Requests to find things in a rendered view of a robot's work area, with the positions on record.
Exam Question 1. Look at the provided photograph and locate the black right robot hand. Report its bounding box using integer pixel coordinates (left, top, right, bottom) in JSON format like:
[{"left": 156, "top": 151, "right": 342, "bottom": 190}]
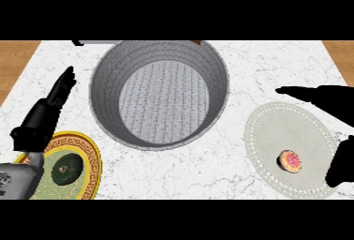
[{"left": 274, "top": 84, "right": 354, "bottom": 188}]

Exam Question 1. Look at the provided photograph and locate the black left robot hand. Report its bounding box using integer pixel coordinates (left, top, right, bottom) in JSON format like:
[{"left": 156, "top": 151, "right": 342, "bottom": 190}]
[{"left": 10, "top": 66, "right": 78, "bottom": 154}]

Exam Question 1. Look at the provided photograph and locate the pale round placemat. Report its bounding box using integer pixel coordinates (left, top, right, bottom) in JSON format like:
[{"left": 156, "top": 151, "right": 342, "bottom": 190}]
[{"left": 241, "top": 101, "right": 343, "bottom": 200}]

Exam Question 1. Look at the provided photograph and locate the grey woven basket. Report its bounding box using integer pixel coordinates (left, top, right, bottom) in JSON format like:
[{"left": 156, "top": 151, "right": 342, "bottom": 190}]
[{"left": 88, "top": 40, "right": 231, "bottom": 152}]

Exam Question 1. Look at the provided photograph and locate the dark green avocado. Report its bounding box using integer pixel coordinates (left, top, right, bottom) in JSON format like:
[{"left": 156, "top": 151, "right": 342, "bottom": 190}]
[{"left": 50, "top": 152, "right": 83, "bottom": 187}]

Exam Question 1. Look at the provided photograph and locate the yellow patterned plate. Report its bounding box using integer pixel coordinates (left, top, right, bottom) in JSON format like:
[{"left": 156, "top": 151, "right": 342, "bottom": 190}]
[{"left": 11, "top": 130, "right": 103, "bottom": 201}]

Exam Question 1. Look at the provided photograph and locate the grey flat object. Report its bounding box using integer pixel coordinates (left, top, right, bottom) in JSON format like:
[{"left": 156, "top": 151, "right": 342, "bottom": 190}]
[{"left": 80, "top": 40, "right": 123, "bottom": 45}]

